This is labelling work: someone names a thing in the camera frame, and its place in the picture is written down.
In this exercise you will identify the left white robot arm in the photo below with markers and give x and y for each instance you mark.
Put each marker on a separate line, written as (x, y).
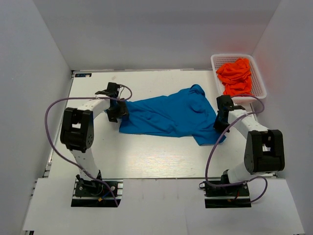
(77, 132)

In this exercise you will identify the white plastic basket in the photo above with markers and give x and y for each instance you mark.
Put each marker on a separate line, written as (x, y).
(258, 89)

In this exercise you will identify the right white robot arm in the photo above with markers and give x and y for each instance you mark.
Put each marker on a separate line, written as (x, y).
(264, 150)

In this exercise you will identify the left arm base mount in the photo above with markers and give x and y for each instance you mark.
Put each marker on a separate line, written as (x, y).
(92, 194)

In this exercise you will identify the orange t shirt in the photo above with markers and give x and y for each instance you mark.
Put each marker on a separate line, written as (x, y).
(236, 77)

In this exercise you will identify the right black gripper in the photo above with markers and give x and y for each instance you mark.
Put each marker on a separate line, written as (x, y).
(216, 126)

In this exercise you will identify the blue t shirt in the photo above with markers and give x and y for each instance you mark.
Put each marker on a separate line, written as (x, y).
(185, 113)

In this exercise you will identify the blue table label sticker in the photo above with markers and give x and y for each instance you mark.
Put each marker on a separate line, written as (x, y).
(83, 75)

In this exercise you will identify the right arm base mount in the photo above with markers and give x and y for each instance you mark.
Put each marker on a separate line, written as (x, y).
(225, 198)

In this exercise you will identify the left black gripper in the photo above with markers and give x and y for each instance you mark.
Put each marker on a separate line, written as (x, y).
(123, 111)

